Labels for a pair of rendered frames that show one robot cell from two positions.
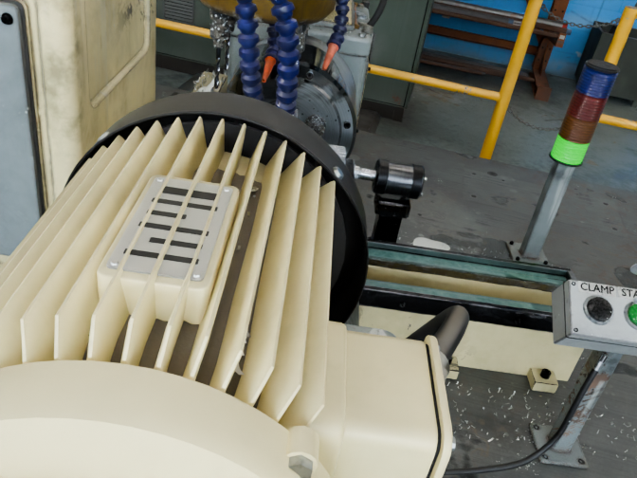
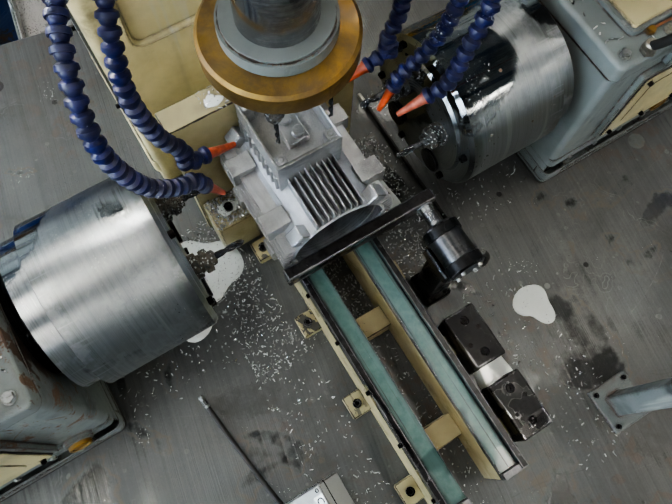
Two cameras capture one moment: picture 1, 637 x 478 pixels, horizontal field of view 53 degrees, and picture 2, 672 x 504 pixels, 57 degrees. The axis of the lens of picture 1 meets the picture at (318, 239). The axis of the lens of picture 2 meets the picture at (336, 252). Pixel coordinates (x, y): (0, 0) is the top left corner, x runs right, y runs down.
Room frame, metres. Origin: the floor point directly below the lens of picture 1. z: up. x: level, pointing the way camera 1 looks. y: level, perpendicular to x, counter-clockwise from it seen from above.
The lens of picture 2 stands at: (0.66, -0.29, 1.88)
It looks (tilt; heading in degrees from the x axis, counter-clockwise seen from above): 71 degrees down; 58
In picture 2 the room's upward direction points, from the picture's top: 4 degrees clockwise
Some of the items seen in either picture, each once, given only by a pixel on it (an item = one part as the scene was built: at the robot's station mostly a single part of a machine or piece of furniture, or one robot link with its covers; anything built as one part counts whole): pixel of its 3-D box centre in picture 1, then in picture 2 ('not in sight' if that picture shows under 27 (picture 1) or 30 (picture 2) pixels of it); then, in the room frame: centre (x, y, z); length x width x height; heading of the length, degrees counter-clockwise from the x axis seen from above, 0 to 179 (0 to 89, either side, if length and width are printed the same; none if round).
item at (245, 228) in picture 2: not in sight; (232, 219); (0.72, 0.14, 0.86); 0.07 x 0.06 x 0.12; 3
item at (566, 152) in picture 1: (570, 148); not in sight; (1.16, -0.44, 1.05); 0.06 x 0.06 x 0.04
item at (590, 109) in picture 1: (587, 104); not in sight; (1.16, -0.44, 1.14); 0.06 x 0.06 x 0.04
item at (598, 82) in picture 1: (596, 81); not in sight; (1.16, -0.44, 1.19); 0.06 x 0.06 x 0.04
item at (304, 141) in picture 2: not in sight; (289, 132); (0.83, 0.12, 1.11); 0.12 x 0.11 x 0.07; 93
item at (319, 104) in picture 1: (291, 104); (485, 79); (1.16, 0.10, 1.04); 0.41 x 0.25 x 0.25; 3
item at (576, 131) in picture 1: (578, 126); not in sight; (1.16, -0.44, 1.10); 0.06 x 0.06 x 0.04
